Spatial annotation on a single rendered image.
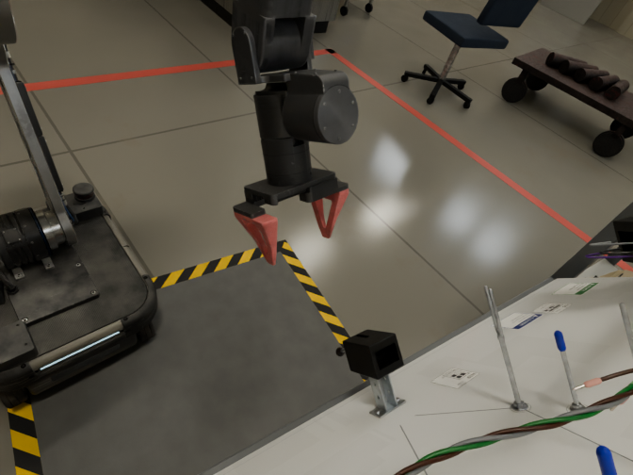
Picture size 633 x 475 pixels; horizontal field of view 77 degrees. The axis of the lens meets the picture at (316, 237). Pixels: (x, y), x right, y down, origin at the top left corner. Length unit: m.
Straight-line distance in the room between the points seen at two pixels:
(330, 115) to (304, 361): 1.32
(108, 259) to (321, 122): 1.25
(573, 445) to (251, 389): 1.22
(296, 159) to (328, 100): 0.10
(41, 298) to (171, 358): 0.46
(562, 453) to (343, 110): 0.38
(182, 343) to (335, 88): 1.34
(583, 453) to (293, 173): 0.39
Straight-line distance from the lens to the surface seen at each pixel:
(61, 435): 1.56
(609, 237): 1.02
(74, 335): 1.41
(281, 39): 0.46
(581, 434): 0.49
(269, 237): 0.47
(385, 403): 0.57
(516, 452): 0.47
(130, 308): 1.43
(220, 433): 1.50
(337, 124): 0.42
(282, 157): 0.47
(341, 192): 0.52
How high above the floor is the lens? 1.44
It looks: 45 degrees down
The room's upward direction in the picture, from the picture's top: 19 degrees clockwise
